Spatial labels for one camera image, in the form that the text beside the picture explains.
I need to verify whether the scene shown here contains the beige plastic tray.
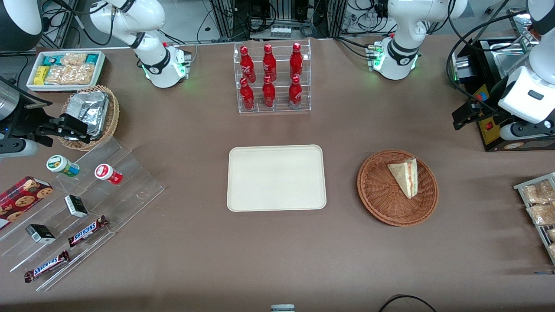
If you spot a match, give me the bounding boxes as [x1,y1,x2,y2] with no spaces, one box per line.
[227,145,327,212]

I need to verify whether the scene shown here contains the red plaid cookie box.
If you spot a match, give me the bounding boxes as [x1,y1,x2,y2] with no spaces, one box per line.
[0,176,54,231]

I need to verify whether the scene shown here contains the tray of packaged snacks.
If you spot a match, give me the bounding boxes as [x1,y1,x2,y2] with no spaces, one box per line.
[513,172,555,265]

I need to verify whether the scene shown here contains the Snickers chocolate bar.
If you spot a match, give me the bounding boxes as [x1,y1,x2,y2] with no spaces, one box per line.
[24,250,71,283]
[67,215,109,248]

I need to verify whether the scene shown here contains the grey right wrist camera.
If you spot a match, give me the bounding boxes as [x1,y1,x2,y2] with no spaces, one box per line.
[0,139,39,158]

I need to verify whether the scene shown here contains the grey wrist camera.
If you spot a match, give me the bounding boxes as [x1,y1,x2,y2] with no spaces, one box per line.
[499,120,555,142]
[0,139,39,158]

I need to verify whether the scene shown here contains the steel pan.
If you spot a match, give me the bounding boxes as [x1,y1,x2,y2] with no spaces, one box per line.
[489,41,532,81]

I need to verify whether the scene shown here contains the small black box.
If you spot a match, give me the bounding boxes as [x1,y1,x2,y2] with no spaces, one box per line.
[25,224,56,244]
[64,195,89,218]

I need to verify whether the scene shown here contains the silver foil container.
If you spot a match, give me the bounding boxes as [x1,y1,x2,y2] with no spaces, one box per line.
[66,91,110,140]

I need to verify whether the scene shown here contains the triangular sandwich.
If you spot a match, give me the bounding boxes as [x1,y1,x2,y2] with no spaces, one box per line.
[387,158,419,199]

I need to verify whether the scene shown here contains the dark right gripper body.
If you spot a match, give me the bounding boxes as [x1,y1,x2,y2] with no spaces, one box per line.
[0,79,53,140]

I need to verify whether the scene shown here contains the red soda bottle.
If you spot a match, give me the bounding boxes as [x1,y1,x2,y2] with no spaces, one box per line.
[262,75,277,109]
[290,42,304,79]
[262,44,277,81]
[240,46,256,84]
[288,75,303,107]
[240,78,255,111]

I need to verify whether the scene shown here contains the clear acrylic bottle rack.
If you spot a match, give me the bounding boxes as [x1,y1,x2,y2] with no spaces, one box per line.
[233,39,312,114]

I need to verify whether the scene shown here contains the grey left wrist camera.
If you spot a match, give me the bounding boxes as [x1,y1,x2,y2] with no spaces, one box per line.
[499,120,555,142]

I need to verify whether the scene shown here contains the small tan wicker basket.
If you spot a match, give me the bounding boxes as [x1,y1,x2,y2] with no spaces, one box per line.
[58,85,120,152]

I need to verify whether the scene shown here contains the black food warmer machine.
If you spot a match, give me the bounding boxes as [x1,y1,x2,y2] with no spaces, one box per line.
[451,38,555,152]

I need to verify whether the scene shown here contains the green lid white cup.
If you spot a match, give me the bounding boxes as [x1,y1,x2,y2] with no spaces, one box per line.
[46,155,81,178]

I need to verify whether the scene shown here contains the red lid cup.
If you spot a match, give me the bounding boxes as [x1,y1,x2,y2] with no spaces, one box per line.
[95,163,124,186]

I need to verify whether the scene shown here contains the white plastic snack bin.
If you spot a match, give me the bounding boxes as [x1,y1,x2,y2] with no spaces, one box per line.
[26,50,106,93]

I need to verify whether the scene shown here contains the clear bag of crackers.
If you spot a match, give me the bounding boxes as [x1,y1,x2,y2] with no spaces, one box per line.
[45,64,95,85]

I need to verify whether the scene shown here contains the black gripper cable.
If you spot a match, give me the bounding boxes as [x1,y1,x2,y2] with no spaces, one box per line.
[446,10,527,117]

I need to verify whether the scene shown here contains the clear acrylic stepped stand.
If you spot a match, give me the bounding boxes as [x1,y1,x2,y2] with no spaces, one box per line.
[0,137,166,292]

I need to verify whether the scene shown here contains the large brown wicker basket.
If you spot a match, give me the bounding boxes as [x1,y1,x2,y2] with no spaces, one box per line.
[357,149,439,227]

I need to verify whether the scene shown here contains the grey metal device box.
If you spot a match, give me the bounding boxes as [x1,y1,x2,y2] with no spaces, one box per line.
[453,55,478,84]

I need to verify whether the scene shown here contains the black looped table cable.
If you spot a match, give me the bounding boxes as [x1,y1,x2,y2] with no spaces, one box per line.
[378,294,439,312]

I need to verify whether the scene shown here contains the small clear cracker bag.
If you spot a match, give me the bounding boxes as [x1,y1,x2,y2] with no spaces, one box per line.
[61,52,88,67]

